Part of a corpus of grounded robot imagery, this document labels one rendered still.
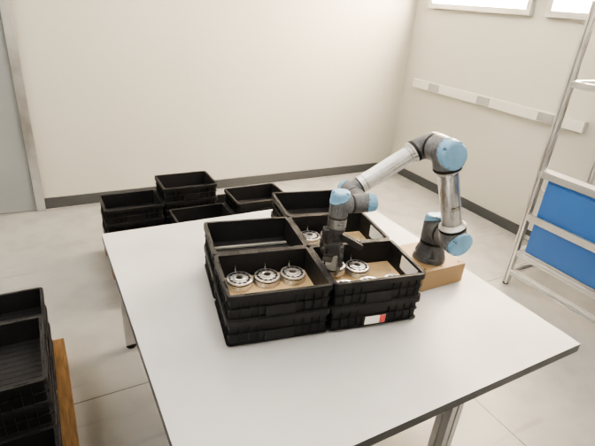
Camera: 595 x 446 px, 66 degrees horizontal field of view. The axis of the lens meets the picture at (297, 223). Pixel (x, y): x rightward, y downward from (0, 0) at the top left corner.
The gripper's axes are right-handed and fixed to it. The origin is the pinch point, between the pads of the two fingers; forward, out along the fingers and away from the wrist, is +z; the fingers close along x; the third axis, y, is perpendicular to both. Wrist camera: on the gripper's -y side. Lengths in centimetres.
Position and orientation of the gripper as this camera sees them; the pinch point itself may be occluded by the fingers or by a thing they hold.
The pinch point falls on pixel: (336, 270)
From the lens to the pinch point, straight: 192.7
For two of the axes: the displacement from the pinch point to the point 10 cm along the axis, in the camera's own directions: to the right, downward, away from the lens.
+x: 2.1, 4.4, -8.7
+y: -9.7, 0.3, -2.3
